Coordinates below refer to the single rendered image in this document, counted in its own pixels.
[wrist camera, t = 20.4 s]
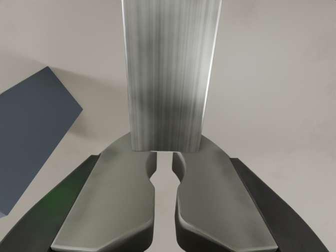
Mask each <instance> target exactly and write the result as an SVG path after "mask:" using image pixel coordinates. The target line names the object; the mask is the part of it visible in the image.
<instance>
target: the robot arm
mask: <svg viewBox="0 0 336 252"><path fill-rule="evenodd" d="M156 170H157V152H153V151H133V150H132V140H131V132H128V133H127V134H125V135H123V136H122V137H120V138H118V139H117V140H115V141H114V142H112V143H111V144H110V145H109V146H107V147H106V148H105V149H104V150H103V151H102V152H101V153H100V154H99V155H90V156H89V157H88V158H87V159H86V160H85V161H84V162H82V163H81V164H80V165H79V166H78V167H77V168H76V169H75V170H73V171H72V172H71V173H70V174H69V175H68V176H67V177H65V178H64V179H63V180H62V181H61V182H60V183H59V184H57V185H56V186H55V187H54V188H53V189H52V190H51V191H49V192H48V193H47V194H46V195H45V196H44V197H43V198H41V199H40V200H39V201H38V202H37V203H36V204H35V205H34V206H33V207H32V208H31V209H30V210H29V211H28V212H26V213H25V214H24V216H23V217H22V218H21V219H20V220H19V221H18V222H17V223H16V224H15V225H14V226H13V227H12V229H11V230H10V231H9V232H8V233H7V234H6V236H5V237H4V238H3V239H2V241H1V242H0V252H144V251H146V250H147V249H148V248H149V247H150V246H151V244H152V242H153V235H154V222H155V187H154V185H153V184H152V183H151V181H150V178H151V176H152V175H153V174H154V173H155V172H156ZM172 171H173V172H174V173H175V175H176V176H177V177H178V179H179V181H180V184H179V186H178V187H177V194H176V204H175V214H174V220H175V231H176V240H177V243H178V245H179V246H180V248H181V249H183V250H184V251H185V252H329V250H328V249H327V248H326V246H325V245H324V244H323V242H322V241H321V240H320V239H319V237H318V236H317V235H316V234H315V232H314V231H313V230H312V229H311V228H310V227H309V225H308V224H307V223H306V222H305V221H304V220H303V219H302V218H301V217H300V216H299V215H298V214H297V212H296V211H295V210H294V209H293V208H291V207H290V206H289V205H288V204H287V203H286V202H285V201H284V200H283V199H282V198H281V197H280V196H279V195H278V194H276V193H275V192H274V191H273V190H272V189H271V188H270V187H269V186H268V185H267V184H266V183H265V182H263V181H262V180H261V179H260V178H259V177H258V176H257V175H256V174H255V173H254V172H253V171H252V170H250V169H249V168H248V167H247V166H246V165H245V164H244V163H243V162H242V161H241V160H240V159H239V158H231V157H230V156H228V155H227V154H226V153H225V152H224V151H223V150H222V149H221V148H220V147H219V146H217V145H216V144H215V143H214V142H212V141H211V140H210V139H208V138H207V137H205V136H204V135H201V139H200V145H199V151H198V152H173V155H172Z"/></svg>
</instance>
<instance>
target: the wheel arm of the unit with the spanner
mask: <svg viewBox="0 0 336 252"><path fill-rule="evenodd" d="M222 3H223V0H121V9H122V23H123V37H124V50H125V64H126V78H127V92H128V106H129V119H130V133H131V147H132V150H133V151H134V152H178V153H197V152H198V151H199V148H200V142H201V135H202V129H203V123H204V117H205V110H206V104H207V98H208V91H209V85H210V79H211V72H212V66H213V60H214V54H215V47H216V41H217V35H218V28H219V22H220V16H221V9H222Z"/></svg>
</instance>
